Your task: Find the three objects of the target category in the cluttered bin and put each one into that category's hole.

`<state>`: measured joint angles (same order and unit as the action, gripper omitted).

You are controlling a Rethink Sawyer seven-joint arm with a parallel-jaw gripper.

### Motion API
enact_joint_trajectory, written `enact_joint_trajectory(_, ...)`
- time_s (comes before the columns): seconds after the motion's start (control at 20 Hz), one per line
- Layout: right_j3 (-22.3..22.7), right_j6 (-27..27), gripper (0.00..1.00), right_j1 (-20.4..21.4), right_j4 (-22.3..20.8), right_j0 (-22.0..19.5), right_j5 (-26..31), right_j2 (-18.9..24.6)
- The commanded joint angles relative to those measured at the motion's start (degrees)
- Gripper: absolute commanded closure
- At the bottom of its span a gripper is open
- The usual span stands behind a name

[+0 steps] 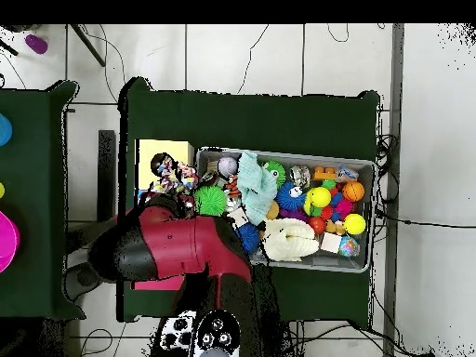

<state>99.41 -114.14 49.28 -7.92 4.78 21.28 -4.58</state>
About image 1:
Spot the light blue waffle cloth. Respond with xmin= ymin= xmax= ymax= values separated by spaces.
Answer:
xmin=236 ymin=150 xmax=278 ymax=226

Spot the shallow clear mesh bin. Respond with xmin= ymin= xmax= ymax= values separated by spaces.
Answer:
xmin=194 ymin=146 xmax=377 ymax=274

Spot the multicoloured patterned cloth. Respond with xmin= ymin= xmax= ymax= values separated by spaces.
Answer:
xmin=152 ymin=155 xmax=200 ymax=195

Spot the blue round object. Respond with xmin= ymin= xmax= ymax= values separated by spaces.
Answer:
xmin=0 ymin=112 xmax=13 ymax=147

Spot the cream waffle cloth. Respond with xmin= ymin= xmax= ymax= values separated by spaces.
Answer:
xmin=261 ymin=218 xmax=321 ymax=262

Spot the wooden box with three holes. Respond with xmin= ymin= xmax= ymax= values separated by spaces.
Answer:
xmin=131 ymin=139 xmax=194 ymax=292

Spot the white toy baseball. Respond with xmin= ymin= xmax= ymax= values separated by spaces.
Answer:
xmin=218 ymin=156 xmax=239 ymax=177

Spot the green spiky rubber ball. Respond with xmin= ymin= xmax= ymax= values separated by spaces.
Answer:
xmin=193 ymin=185 xmax=229 ymax=218

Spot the dark green side table cloth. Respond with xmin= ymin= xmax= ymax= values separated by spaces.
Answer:
xmin=0 ymin=79 xmax=87 ymax=321

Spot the grey round floor base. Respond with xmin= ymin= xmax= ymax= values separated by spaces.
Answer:
xmin=63 ymin=261 xmax=105 ymax=302

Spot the blue spiky ball with eyes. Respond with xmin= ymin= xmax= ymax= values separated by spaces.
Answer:
xmin=275 ymin=181 xmax=306 ymax=212

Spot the orange toy basketball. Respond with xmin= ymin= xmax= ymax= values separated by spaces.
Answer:
xmin=341 ymin=180 xmax=366 ymax=203

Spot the thin black floor cable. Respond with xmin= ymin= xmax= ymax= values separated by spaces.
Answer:
xmin=236 ymin=23 xmax=270 ymax=95

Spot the pink round disc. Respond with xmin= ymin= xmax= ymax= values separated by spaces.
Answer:
xmin=0 ymin=209 xmax=20 ymax=274

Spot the black rod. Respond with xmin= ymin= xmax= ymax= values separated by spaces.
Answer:
xmin=70 ymin=23 xmax=107 ymax=68

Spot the orange striped tiger plush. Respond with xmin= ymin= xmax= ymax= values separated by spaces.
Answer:
xmin=224 ymin=175 xmax=242 ymax=200

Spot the silver drinks can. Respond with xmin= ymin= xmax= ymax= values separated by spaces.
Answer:
xmin=200 ymin=170 xmax=220 ymax=187

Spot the green spiky ball with eyes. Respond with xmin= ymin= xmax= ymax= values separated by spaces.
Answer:
xmin=261 ymin=160 xmax=286 ymax=189

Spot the yellow tennis ball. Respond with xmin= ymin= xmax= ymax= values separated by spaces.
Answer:
xmin=342 ymin=213 xmax=367 ymax=236

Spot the purple bottle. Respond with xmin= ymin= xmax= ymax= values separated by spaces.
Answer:
xmin=24 ymin=33 xmax=49 ymax=56

